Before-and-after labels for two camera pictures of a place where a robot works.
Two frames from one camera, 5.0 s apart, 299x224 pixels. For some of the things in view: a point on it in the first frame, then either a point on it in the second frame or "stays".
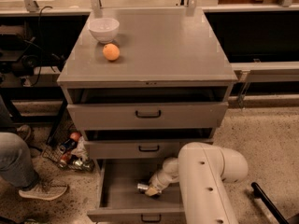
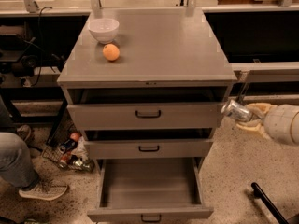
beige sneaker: [47, 190] stays
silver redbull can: [141, 188] to [237, 111]
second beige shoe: [24, 132] stays
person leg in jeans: [16, 165] stays
